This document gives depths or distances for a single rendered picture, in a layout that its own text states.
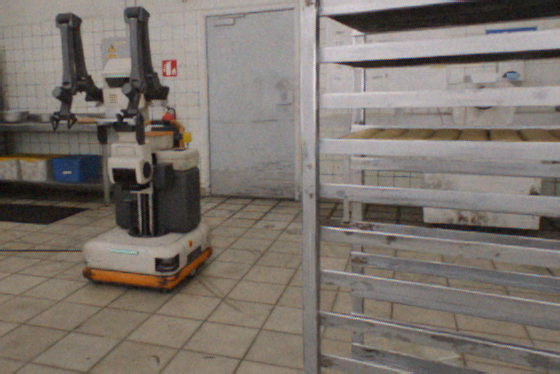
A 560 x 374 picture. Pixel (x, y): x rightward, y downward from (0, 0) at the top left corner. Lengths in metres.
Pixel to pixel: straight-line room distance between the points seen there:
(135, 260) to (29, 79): 4.31
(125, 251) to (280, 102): 2.94
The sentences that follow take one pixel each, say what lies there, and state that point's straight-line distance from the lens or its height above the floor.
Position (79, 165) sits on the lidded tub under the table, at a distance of 5.86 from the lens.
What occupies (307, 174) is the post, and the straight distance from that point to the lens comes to 1.01.
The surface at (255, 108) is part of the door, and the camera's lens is 5.55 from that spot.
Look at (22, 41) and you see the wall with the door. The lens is 7.06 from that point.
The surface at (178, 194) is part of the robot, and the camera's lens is 3.21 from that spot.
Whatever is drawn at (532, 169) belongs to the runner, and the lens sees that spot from 1.42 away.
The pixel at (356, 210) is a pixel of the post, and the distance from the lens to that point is 1.47.
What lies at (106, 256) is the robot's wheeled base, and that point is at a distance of 3.17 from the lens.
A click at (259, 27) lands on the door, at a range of 5.58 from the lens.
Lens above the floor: 1.16
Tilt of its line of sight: 7 degrees down
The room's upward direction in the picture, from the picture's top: 1 degrees counter-clockwise
